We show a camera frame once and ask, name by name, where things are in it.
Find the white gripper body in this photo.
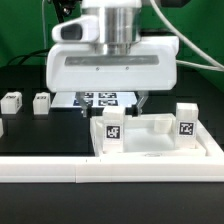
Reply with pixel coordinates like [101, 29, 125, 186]
[46, 15, 179, 92]

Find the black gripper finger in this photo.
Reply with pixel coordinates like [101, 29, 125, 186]
[76, 92, 92, 118]
[131, 91, 148, 117]

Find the white square tabletop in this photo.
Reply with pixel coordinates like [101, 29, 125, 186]
[89, 113, 208, 157]

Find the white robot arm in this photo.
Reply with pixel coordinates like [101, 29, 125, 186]
[46, 0, 179, 117]

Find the white base tag plate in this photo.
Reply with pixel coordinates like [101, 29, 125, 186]
[51, 92, 137, 108]

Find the black cable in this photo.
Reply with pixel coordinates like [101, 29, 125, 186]
[6, 49, 51, 66]

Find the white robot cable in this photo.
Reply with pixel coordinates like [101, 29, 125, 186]
[149, 0, 224, 72]

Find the white L-shaped obstacle wall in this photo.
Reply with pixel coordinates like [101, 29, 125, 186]
[0, 124, 224, 183]

